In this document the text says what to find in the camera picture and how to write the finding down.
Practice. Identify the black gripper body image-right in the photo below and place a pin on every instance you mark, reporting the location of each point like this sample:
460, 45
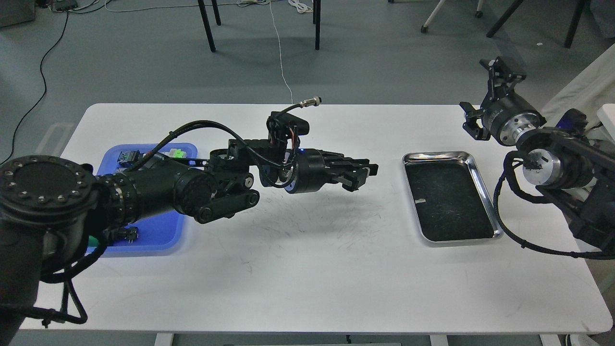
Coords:
508, 117

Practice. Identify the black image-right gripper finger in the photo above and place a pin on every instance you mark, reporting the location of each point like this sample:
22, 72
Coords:
470, 125
503, 75

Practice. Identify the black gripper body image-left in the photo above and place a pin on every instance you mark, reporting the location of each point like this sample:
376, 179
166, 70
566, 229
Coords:
312, 170

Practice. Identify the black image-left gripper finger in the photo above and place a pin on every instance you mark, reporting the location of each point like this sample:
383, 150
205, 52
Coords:
345, 164
352, 181

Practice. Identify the black robot arm image-left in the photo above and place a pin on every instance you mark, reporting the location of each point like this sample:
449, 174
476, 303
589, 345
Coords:
58, 218

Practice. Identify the silver metal tray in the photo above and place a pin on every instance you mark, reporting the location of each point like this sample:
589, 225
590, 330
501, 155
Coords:
450, 198

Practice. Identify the blue plastic tray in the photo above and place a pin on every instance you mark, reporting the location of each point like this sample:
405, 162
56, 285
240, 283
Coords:
157, 234

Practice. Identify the beige cloth cover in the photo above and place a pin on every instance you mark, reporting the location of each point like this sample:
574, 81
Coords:
587, 92

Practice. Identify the white green switch block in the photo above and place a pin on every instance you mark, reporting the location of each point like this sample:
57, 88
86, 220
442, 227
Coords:
176, 153

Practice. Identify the red push button switch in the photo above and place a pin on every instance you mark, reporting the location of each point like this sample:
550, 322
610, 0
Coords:
128, 158

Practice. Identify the green push button switch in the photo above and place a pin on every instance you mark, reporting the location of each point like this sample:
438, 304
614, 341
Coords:
119, 238

